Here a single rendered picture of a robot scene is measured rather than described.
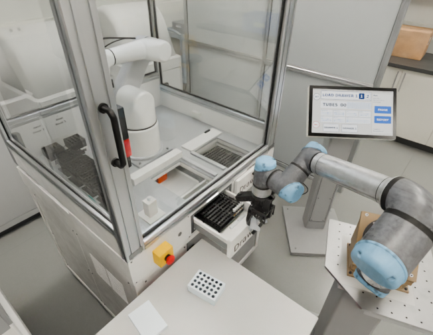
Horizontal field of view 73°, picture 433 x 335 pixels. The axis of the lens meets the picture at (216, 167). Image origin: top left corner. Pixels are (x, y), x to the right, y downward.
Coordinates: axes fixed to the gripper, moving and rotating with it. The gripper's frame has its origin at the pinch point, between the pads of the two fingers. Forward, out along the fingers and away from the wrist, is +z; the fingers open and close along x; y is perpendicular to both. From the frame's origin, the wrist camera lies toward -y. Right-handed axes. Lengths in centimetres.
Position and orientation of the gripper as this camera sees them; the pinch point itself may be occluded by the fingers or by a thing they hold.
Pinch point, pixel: (252, 225)
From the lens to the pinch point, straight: 129.4
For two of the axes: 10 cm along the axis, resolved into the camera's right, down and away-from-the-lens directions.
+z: -0.2, 8.0, 5.9
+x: 6.4, -4.5, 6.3
